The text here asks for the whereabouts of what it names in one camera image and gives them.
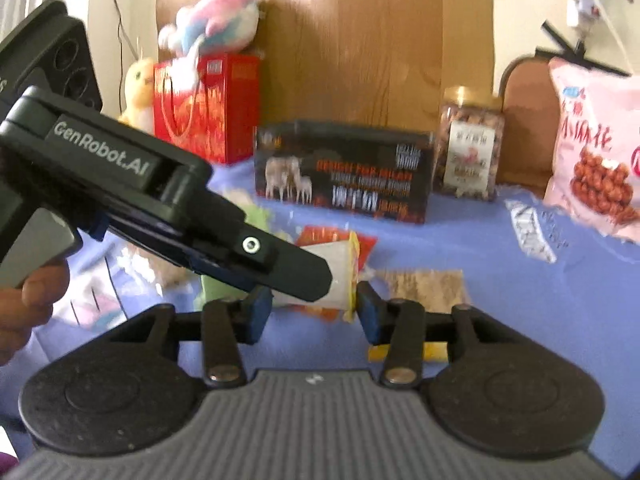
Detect black tape strip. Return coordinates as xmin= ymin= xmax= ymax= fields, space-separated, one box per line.
xmin=535 ymin=20 xmax=630 ymax=78

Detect thin black wall cable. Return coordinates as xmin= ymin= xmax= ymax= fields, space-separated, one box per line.
xmin=109 ymin=0 xmax=128 ymax=117

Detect wooden board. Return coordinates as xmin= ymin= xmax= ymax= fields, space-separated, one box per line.
xmin=155 ymin=0 xmax=497 ymax=133

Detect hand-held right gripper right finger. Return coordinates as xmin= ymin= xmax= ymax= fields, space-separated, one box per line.
xmin=356 ymin=281 xmax=510 ymax=387

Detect clear nut jar gold lid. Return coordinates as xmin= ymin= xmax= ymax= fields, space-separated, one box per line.
xmin=432 ymin=85 xmax=505 ymax=202

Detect clear snack packet yellow seals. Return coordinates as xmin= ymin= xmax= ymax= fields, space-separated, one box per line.
xmin=367 ymin=269 xmax=472 ymax=363

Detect black box with sheep print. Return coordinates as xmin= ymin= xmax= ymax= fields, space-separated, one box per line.
xmin=254 ymin=120 xmax=434 ymax=225

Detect red snack packet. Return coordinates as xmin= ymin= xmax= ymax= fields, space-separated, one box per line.
xmin=297 ymin=225 xmax=379 ymax=322

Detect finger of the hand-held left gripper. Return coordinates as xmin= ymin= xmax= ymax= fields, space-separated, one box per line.
xmin=102 ymin=192 xmax=334 ymax=304

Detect red gift box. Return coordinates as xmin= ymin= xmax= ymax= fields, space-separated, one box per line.
xmin=152 ymin=52 xmax=262 ymax=166

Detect pink snack bag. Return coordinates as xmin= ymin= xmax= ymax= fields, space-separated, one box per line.
xmin=542 ymin=57 xmax=640 ymax=247

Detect white charger with cable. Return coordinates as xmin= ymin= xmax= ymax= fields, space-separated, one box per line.
xmin=537 ymin=0 xmax=640 ymax=43

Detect white snack packet yellow edge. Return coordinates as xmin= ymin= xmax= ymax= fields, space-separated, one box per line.
xmin=272 ymin=232 xmax=362 ymax=323

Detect yellow plush chick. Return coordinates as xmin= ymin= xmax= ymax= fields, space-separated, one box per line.
xmin=117 ymin=57 xmax=157 ymax=134

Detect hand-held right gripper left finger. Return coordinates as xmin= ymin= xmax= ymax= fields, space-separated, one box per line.
xmin=120 ymin=287 xmax=273 ymax=388

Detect person's left hand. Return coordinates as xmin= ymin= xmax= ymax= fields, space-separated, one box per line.
xmin=0 ymin=262 xmax=72 ymax=367

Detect pastel plush toy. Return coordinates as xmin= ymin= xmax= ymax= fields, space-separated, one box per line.
xmin=157 ymin=0 xmax=261 ymax=59

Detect brown chair cushion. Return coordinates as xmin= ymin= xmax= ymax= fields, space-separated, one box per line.
xmin=497 ymin=56 xmax=559 ymax=192

